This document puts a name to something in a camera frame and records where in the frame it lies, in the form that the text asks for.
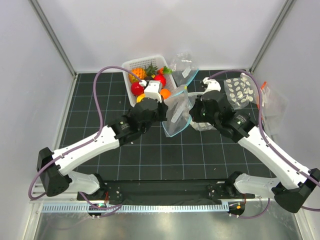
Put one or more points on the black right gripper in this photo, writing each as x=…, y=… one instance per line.
x=194, y=111

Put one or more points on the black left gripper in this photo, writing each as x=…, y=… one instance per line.
x=163, y=108

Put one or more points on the clear zip bag teal zipper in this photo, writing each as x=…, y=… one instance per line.
x=178, y=117

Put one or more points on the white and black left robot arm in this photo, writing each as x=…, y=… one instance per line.
x=56, y=168

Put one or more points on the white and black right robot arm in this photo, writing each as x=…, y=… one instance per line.
x=293, y=182

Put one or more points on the white polka dot zip bag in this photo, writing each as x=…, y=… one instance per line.
x=202, y=126

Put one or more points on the clear bag blue zipper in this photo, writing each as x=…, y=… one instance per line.
x=184, y=68

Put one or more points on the polka dot bag at right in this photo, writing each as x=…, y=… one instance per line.
x=241, y=92

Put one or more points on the clear bag orange zipper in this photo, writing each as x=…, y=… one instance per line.
x=274, y=107

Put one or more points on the yellow toy bell pepper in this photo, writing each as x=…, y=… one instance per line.
x=140, y=98

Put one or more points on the toy orange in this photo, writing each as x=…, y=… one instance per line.
x=165, y=93

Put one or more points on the red yellow toy apple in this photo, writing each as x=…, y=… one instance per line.
x=161, y=79

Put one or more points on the orange toy pineapple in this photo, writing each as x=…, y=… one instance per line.
x=139, y=72

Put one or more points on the black grid cutting mat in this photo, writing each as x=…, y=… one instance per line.
x=189, y=155

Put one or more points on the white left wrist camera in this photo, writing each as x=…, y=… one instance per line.
x=152, y=91

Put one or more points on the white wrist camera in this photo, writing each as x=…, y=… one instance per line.
x=210, y=85
x=152, y=91

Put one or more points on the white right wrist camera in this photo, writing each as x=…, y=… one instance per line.
x=210, y=85

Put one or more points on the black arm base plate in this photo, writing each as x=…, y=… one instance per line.
x=167, y=192

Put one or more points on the slotted grey cable duct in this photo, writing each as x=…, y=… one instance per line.
x=86, y=208

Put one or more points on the right aluminium frame post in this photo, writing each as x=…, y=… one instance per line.
x=281, y=16

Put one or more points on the aluminium frame post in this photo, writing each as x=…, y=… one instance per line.
x=281, y=16
x=52, y=35

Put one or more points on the left aluminium frame post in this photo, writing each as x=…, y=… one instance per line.
x=52, y=35

